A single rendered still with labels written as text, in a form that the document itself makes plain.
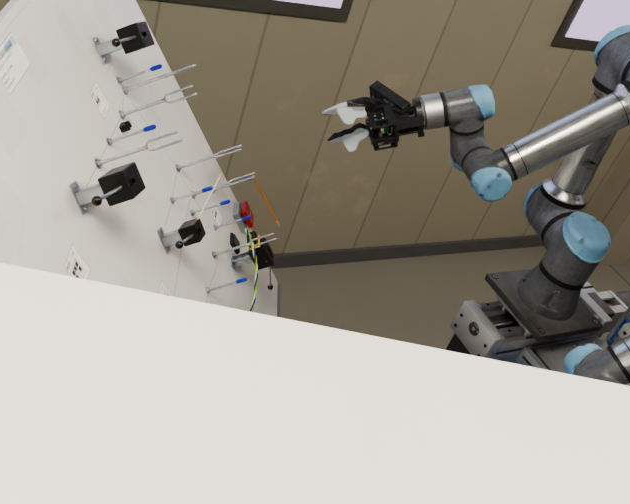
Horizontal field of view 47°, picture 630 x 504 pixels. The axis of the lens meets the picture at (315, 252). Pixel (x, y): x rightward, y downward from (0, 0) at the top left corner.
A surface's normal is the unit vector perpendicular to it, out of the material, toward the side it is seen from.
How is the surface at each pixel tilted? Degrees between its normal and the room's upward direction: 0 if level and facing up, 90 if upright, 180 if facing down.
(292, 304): 0
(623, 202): 90
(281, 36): 90
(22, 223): 54
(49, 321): 0
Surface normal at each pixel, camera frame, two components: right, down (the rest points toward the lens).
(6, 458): 0.29, -0.76
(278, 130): 0.42, 0.65
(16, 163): 0.94, -0.28
